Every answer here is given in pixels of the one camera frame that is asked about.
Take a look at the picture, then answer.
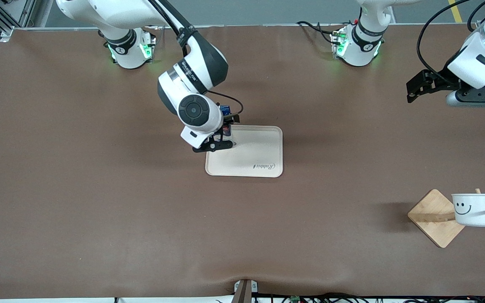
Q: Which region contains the blue milk carton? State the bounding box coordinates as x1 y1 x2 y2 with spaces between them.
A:
219 105 233 137

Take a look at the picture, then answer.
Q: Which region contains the white smiley face mug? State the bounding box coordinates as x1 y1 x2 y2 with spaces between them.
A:
451 193 485 228

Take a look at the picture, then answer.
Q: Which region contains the wooden cup rack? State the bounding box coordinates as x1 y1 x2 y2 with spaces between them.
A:
408 188 485 249

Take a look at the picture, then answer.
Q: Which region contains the cream rabbit print tray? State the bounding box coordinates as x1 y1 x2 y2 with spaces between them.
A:
205 125 284 178

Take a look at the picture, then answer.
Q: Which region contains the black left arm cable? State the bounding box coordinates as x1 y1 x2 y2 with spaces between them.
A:
417 0 485 85

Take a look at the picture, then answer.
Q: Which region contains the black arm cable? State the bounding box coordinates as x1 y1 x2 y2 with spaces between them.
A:
417 0 485 85
148 0 244 123

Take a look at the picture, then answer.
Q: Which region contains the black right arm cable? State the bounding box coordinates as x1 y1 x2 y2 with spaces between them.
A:
148 0 244 123

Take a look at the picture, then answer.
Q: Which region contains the black base power cable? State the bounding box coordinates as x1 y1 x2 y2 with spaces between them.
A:
296 20 336 45

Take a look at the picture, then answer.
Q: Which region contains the metal camera post bracket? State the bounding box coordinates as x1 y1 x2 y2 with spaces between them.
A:
233 279 259 303

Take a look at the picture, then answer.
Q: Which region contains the aluminium frame structure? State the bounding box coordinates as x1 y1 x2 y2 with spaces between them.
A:
0 0 37 43

